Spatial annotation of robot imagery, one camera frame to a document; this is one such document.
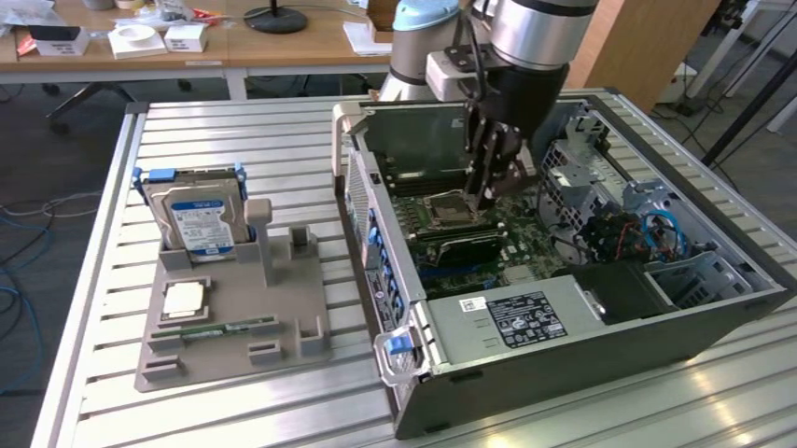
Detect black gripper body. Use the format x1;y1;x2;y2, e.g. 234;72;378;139
491;64;571;192

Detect low profile graphics card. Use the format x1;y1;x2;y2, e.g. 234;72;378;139
434;230;503;268

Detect CPU socket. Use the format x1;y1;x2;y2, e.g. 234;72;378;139
422;189;475;226

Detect silver disk bay cage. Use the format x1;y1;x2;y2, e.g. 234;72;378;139
535;138;631;235

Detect green motherboard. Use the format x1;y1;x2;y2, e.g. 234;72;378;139
372;153;583;300

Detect wooden cabinet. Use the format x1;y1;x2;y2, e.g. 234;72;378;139
563;0;724;113

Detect blue expansion slot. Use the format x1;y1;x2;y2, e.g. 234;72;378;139
420;264;491;280

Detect white floor box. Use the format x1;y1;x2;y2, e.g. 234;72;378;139
657;60;698;111

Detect silver chipset heatsink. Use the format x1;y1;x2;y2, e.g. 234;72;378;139
499;266;538;287

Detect white paper stack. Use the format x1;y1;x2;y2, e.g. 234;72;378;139
342;21;398;57

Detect brown cardboard box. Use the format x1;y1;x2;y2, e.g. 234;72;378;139
363;0;400;33

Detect black stand pole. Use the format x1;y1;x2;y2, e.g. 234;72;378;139
700;25;797;168

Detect grey power supply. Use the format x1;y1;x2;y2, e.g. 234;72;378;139
426;274;603;374

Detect black lamp base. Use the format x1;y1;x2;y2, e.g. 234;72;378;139
242;0;311;35

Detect hard disk with blue carrier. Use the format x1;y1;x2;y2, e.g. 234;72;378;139
131;162;250;266

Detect grey printed parts rack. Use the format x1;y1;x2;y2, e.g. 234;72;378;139
133;198;336;394

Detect small white box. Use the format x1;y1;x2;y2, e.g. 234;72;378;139
161;23;211;53

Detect dark grey PC case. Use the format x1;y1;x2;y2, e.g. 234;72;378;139
331;90;793;441

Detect silver CPU chip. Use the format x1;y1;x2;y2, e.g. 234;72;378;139
161;282;210;318

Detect white box with round hollow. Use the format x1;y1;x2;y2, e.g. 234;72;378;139
105;25;170;61

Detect black office chair base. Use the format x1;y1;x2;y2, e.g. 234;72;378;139
44;81;137;136

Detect white labelled box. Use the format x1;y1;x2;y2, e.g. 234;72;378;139
28;25;92;57

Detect loose paper pile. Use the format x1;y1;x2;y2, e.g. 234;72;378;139
0;0;67;29

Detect black camera cable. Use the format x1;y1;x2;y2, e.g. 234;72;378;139
455;0;499;106

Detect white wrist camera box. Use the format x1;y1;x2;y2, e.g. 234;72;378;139
424;49;478;102

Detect multicolour drive power wires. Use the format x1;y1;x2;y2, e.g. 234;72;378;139
583;209;649;265

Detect blue data wire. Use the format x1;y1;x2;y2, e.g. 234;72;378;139
643;208;691;257

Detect clear handle with blue latch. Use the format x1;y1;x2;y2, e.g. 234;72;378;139
371;324;433;387

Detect grey metal bay bracket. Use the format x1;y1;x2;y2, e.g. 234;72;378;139
643;249;760;313

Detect white floor cable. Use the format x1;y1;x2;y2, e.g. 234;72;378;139
0;189;104;220

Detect blue floor cable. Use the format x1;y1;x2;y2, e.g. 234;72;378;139
0;204;55;398

